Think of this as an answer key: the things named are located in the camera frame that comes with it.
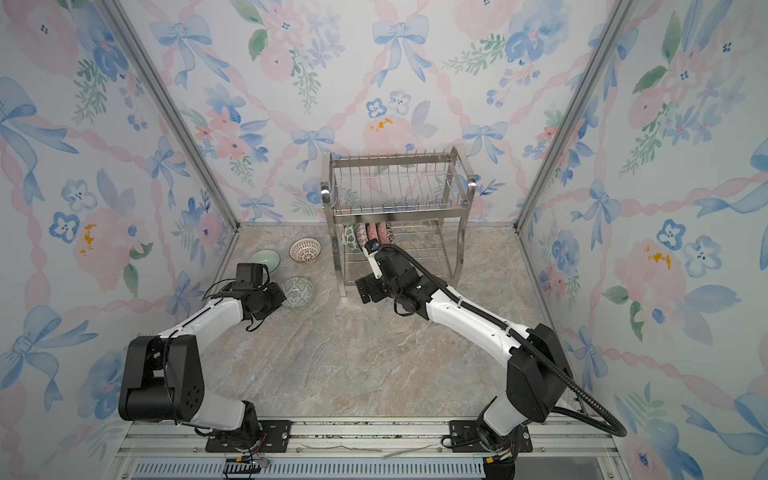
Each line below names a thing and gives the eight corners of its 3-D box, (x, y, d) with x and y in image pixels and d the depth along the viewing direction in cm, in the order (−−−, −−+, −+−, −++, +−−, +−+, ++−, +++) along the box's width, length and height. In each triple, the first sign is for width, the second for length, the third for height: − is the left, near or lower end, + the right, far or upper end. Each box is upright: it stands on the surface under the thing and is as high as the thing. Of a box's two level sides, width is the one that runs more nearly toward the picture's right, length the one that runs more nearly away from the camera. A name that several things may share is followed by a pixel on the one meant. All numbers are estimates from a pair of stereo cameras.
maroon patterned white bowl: (290, 263, 110) (287, 255, 106) (295, 245, 115) (292, 237, 112) (321, 263, 110) (318, 256, 106) (324, 245, 115) (322, 237, 112)
